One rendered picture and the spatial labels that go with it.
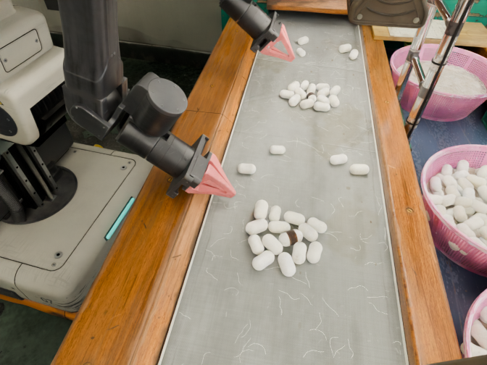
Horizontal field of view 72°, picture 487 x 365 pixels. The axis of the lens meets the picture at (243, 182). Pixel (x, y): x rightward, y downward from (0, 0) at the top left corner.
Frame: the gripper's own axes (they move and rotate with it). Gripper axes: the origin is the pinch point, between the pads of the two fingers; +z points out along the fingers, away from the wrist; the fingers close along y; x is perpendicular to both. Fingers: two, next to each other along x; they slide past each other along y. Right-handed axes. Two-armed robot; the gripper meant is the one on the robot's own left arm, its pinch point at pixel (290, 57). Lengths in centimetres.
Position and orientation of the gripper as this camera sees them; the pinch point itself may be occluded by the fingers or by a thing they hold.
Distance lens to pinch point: 85.3
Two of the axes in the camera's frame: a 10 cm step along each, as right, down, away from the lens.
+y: 1.7, -7.2, 6.7
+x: -6.5, 4.3, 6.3
